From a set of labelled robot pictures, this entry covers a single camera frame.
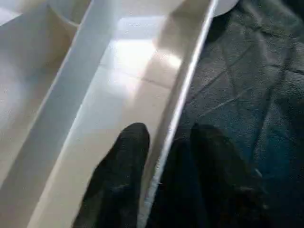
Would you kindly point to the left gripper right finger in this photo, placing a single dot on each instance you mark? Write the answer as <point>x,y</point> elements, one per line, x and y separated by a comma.
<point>209,185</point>

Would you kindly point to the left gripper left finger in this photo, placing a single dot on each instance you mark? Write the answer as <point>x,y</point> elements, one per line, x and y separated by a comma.
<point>114,185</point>

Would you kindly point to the white plastic table top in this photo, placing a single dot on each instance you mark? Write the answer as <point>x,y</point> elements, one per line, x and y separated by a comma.
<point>95,71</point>

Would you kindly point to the black mat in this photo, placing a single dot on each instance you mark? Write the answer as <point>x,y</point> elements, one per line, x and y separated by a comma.
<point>249,83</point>

